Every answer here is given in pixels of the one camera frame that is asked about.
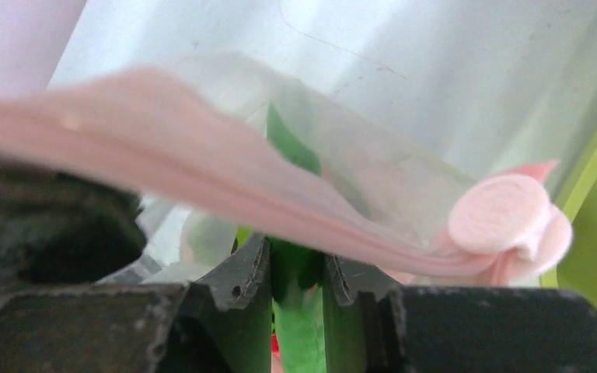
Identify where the clear pink zip bag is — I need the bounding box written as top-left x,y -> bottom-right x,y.
0,55 -> 573,287

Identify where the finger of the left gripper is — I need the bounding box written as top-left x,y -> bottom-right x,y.
0,159 -> 147,294

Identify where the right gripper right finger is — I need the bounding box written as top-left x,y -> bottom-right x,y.
323,257 -> 597,372

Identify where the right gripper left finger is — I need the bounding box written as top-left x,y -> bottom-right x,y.
0,234 -> 271,372

